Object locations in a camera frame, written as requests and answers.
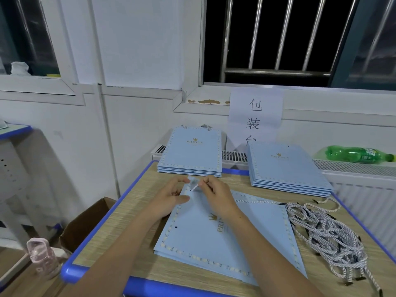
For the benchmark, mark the blue-edged wooden desk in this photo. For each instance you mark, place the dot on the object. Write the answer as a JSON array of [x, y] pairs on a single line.
[[124, 225]]

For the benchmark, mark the white framed window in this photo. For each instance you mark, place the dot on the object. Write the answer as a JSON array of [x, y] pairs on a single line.
[[62, 40]]

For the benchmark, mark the green plastic bottle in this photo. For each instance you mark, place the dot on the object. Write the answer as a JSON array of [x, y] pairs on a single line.
[[359, 154]]

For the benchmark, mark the person's right forearm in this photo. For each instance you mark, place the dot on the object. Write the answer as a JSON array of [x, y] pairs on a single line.
[[275, 263]]

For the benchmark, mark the person's left forearm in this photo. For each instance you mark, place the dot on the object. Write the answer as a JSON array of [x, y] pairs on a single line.
[[124, 256]]

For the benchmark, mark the person's left hand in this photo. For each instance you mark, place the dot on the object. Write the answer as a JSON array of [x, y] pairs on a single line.
[[168, 199]]

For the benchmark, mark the white radiator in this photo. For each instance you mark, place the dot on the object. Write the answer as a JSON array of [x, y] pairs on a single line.
[[371, 207]]

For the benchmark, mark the grey metal desk blue edge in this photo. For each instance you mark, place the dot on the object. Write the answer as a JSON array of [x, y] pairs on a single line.
[[15, 182]]

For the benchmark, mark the person's right hand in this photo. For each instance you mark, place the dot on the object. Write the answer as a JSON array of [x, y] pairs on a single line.
[[221, 198]]

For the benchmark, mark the stack of blue paper bags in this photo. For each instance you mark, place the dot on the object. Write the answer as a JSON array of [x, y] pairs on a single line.
[[284, 160]]

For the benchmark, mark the pink water bottle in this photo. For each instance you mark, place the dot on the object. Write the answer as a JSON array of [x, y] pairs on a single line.
[[43, 259]]

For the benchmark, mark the white paper sign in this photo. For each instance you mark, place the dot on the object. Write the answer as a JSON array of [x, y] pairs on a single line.
[[253, 114]]

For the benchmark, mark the brown cardboard box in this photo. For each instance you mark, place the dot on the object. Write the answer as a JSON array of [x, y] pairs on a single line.
[[83, 225]]

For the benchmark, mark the teal framed sliding window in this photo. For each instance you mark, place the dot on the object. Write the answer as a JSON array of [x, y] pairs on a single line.
[[371, 46]]

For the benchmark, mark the small white container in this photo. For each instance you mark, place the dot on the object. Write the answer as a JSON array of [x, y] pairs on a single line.
[[19, 68]]

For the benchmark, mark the metal window grille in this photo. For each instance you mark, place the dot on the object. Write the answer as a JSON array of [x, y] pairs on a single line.
[[278, 72]]

